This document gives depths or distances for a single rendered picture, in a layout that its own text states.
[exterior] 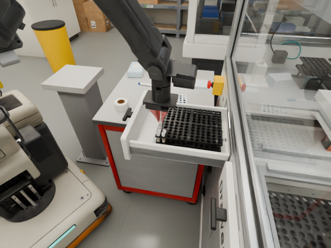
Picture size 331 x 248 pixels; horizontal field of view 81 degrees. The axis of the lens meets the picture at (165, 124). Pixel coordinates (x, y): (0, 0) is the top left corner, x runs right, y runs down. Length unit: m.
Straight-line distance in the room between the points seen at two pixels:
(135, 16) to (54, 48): 2.78
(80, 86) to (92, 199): 0.67
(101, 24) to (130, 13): 4.61
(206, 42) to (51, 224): 1.40
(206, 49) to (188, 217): 1.15
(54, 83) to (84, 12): 3.83
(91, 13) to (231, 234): 4.88
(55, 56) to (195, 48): 2.23
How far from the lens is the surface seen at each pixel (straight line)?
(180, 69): 0.51
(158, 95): 0.56
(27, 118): 1.15
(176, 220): 1.47
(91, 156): 1.82
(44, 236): 1.29
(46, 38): 3.12
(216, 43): 1.41
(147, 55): 0.45
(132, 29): 0.41
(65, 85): 1.32
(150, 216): 1.48
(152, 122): 0.80
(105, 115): 0.99
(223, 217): 0.50
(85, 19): 5.13
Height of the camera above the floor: 1.36
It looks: 42 degrees down
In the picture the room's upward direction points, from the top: straight up
